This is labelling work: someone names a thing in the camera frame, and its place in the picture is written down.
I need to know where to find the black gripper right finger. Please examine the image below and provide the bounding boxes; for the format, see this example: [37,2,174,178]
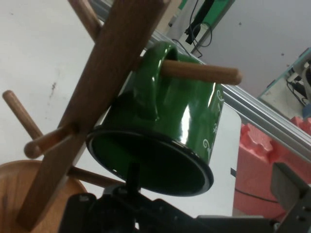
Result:
[196,161,311,233]

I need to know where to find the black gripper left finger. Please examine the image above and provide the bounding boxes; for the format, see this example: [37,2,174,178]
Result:
[58,162,199,233]

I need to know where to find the green enamel mug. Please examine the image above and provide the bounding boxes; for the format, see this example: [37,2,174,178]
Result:
[85,41,225,197]

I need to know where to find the red foam block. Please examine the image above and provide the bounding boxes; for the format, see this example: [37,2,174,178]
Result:
[233,116,311,219]

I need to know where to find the wooden mug tree stand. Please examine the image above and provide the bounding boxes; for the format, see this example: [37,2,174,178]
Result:
[0,0,243,233]

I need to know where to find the black tripod stand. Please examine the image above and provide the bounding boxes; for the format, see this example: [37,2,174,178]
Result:
[185,0,213,58]

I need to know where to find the thin black cable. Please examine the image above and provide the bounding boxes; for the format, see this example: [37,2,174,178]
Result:
[234,188,279,203]

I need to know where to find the aluminium corner frame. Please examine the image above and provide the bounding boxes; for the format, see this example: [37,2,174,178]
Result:
[145,29,311,149]

